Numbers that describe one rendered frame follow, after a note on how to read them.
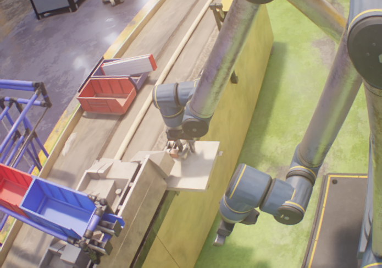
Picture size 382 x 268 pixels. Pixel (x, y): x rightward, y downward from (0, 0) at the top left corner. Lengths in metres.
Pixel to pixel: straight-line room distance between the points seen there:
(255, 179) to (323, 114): 0.28
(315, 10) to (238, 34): 0.38
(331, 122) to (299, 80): 2.63
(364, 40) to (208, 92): 1.11
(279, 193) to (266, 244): 1.51
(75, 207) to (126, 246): 0.34
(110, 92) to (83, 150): 0.47
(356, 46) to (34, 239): 2.04
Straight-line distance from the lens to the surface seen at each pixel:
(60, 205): 1.71
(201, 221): 2.59
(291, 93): 3.61
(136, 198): 1.90
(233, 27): 1.46
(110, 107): 2.65
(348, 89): 1.03
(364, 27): 0.62
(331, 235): 2.30
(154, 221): 2.04
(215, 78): 1.60
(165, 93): 1.93
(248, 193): 1.21
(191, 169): 2.14
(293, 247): 2.67
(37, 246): 2.30
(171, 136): 2.03
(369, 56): 0.65
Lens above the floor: 2.37
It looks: 41 degrees down
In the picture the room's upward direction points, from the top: 20 degrees counter-clockwise
